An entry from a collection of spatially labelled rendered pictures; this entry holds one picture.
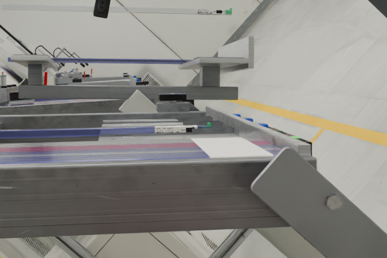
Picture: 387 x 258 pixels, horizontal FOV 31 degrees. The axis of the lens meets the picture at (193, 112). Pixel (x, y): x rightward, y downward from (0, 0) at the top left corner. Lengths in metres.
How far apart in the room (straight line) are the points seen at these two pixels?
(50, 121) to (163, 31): 7.47
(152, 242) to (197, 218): 1.50
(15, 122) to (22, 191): 0.69
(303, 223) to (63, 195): 0.21
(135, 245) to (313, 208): 1.55
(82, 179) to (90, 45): 8.10
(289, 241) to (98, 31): 7.25
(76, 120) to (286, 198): 0.75
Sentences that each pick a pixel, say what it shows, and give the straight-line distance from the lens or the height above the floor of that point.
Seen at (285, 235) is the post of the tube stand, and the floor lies 0.37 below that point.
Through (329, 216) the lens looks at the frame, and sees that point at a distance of 0.59.
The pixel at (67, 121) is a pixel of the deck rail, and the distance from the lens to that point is 1.28.
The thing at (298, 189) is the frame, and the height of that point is 0.73.
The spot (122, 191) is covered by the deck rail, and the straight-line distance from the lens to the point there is 0.61.
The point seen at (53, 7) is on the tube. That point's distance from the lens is 1.55.
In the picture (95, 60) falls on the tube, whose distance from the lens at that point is 1.65.
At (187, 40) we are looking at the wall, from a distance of 8.74.
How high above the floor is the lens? 0.91
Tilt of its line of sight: 7 degrees down
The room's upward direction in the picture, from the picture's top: 48 degrees counter-clockwise
